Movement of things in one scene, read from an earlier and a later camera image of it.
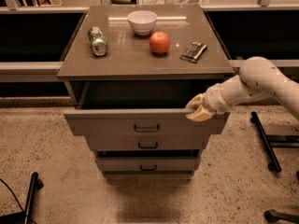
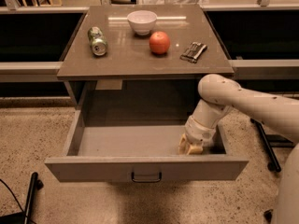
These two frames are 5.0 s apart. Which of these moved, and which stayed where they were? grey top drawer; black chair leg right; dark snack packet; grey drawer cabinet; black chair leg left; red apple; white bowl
Moved: grey top drawer
Stayed: grey drawer cabinet; black chair leg left; black chair leg right; red apple; white bowl; dark snack packet
